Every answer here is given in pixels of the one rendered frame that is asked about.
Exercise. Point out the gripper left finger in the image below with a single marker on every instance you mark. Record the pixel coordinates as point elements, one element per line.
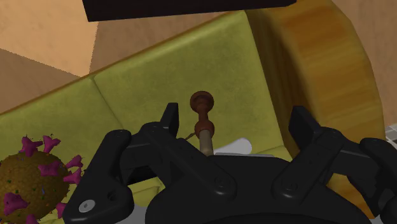
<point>102,186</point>

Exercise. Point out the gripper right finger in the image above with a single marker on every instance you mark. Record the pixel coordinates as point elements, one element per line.
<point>328,149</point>

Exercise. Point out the brown ball with purple spikes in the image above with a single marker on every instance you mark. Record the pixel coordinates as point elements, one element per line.
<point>28,183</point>

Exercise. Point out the white rounded object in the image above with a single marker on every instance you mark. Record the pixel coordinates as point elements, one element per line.
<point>237,146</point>

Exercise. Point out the olive green sofa, wooden arms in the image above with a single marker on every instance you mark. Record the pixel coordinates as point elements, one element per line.
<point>192,62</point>

